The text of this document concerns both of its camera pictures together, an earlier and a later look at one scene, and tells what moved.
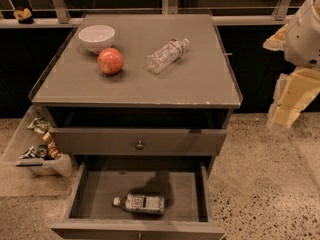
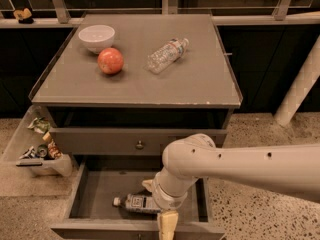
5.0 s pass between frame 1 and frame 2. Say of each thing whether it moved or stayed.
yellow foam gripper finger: moved
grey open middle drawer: stayed
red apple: stayed
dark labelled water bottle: stayed
